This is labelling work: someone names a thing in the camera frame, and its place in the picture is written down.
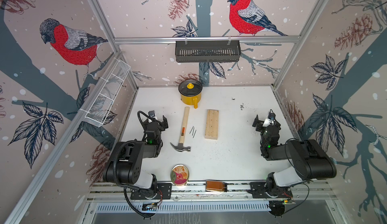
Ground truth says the wooden handled claw hammer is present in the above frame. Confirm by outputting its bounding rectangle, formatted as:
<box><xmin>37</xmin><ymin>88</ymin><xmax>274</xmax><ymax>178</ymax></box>
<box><xmin>170</xmin><ymin>107</ymin><xmax>191</xmax><ymax>152</ymax></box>

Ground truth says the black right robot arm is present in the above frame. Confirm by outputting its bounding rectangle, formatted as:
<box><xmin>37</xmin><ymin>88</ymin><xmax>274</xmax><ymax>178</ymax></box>
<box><xmin>249</xmin><ymin>113</ymin><xmax>337</xmax><ymax>199</ymax></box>

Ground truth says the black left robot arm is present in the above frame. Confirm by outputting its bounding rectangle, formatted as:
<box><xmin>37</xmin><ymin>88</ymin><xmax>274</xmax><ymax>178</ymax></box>
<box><xmin>102</xmin><ymin>111</ymin><xmax>172</xmax><ymax>219</ymax></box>

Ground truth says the yellow pot with glass lid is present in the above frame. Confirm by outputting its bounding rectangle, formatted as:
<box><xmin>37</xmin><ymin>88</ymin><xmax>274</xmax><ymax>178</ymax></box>
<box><xmin>178</xmin><ymin>79</ymin><xmax>203</xmax><ymax>109</ymax></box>

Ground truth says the wooden block with nails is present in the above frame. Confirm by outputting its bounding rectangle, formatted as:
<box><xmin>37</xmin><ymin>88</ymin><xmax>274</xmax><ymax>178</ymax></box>
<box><xmin>205</xmin><ymin>109</ymin><xmax>219</xmax><ymax>140</ymax></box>

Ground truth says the round decorated tin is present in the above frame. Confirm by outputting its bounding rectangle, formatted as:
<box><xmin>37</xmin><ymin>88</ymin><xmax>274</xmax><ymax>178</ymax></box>
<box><xmin>170</xmin><ymin>164</ymin><xmax>189</xmax><ymax>186</ymax></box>

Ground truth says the small brown box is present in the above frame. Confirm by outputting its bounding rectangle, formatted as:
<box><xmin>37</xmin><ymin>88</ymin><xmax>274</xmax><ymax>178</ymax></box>
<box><xmin>206</xmin><ymin>180</ymin><xmax>227</xmax><ymax>192</ymax></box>

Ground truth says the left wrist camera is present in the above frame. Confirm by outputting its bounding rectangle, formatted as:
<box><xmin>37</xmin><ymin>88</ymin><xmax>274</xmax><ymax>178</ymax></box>
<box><xmin>148</xmin><ymin>110</ymin><xmax>156</xmax><ymax>118</ymax></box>

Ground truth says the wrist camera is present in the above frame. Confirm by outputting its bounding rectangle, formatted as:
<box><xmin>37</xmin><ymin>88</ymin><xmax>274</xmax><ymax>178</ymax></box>
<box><xmin>263</xmin><ymin>109</ymin><xmax>277</xmax><ymax>127</ymax></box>
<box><xmin>148</xmin><ymin>110</ymin><xmax>156</xmax><ymax>118</ymax></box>

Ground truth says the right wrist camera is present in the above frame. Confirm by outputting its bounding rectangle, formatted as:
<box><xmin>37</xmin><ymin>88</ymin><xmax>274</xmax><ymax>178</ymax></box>
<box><xmin>263</xmin><ymin>109</ymin><xmax>277</xmax><ymax>127</ymax></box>

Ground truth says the white wire mesh shelf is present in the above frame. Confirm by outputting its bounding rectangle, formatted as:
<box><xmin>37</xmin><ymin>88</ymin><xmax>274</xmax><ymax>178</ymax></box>
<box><xmin>83</xmin><ymin>59</ymin><xmax>131</xmax><ymax>127</ymax></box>

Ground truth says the black hanging wall basket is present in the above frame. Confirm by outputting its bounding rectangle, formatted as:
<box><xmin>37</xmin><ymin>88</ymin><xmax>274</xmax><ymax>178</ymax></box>
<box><xmin>175</xmin><ymin>40</ymin><xmax>241</xmax><ymax>63</ymax></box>

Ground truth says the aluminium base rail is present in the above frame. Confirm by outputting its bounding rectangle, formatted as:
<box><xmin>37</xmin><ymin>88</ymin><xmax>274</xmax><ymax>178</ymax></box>
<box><xmin>87</xmin><ymin>180</ymin><xmax>336</xmax><ymax>202</ymax></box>

